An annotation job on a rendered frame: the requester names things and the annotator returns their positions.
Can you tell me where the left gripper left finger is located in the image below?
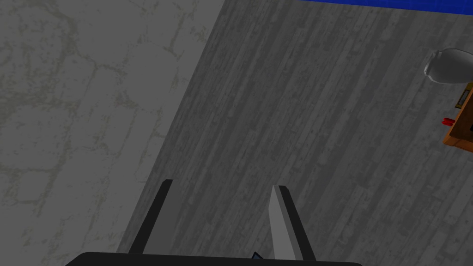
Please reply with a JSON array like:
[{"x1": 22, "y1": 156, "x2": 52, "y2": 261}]
[{"x1": 128, "y1": 179, "x2": 184, "y2": 255}]

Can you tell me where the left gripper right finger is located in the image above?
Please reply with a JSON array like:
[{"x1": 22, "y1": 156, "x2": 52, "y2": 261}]
[{"x1": 267, "y1": 184, "x2": 317, "y2": 261}]

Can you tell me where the orange wooden cabinet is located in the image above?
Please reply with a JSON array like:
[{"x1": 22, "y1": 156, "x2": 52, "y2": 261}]
[{"x1": 443, "y1": 83, "x2": 473, "y2": 152}]

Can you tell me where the grey rounded vase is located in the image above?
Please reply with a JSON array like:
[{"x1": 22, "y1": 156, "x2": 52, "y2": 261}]
[{"x1": 423, "y1": 48, "x2": 473, "y2": 85}]

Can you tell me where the blue panel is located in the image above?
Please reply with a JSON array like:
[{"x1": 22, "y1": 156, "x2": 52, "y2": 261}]
[{"x1": 297, "y1": 0, "x2": 473, "y2": 16}]

